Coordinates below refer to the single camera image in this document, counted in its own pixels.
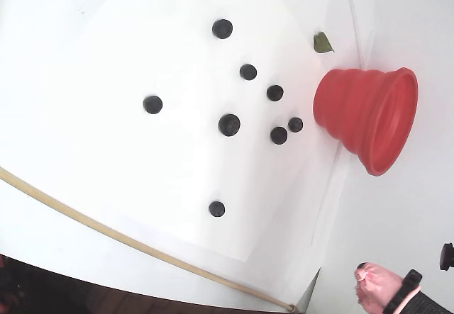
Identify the pink padded gripper finger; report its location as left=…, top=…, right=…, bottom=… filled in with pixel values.
left=353, top=262, right=454, bottom=314

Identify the dark blueberry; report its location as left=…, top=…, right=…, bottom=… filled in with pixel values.
left=270, top=126, right=289, bottom=146
left=208, top=200, right=226, bottom=218
left=239, top=64, right=258, bottom=82
left=211, top=18, right=234, bottom=40
left=266, top=84, right=284, bottom=103
left=287, top=116, right=304, bottom=133
left=143, top=95, right=164, bottom=115
left=218, top=113, right=241, bottom=138

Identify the green leaf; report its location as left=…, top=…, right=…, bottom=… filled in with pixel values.
left=313, top=31, right=336, bottom=54

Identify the red collapsible silicone cup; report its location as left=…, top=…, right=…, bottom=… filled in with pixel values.
left=312, top=67, right=419, bottom=177

